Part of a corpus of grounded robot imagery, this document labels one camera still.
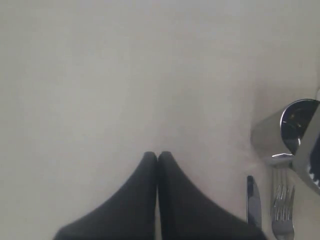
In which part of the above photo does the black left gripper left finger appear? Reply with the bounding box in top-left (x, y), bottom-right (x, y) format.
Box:
top-left (54, 151), bottom-right (157, 240)

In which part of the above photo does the silver metal table knife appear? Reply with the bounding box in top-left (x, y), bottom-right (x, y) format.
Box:
top-left (246, 175), bottom-right (262, 230)

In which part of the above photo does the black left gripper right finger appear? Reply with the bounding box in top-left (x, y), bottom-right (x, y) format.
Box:
top-left (157, 151), bottom-right (266, 240)

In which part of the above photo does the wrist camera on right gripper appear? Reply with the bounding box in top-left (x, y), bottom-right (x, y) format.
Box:
top-left (292, 106), bottom-right (320, 194)

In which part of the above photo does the shiny stainless steel cup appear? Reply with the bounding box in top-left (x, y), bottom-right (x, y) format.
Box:
top-left (250, 98), bottom-right (320, 166)

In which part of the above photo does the silver metal fork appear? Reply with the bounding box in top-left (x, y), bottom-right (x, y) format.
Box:
top-left (270, 168), bottom-right (296, 240)

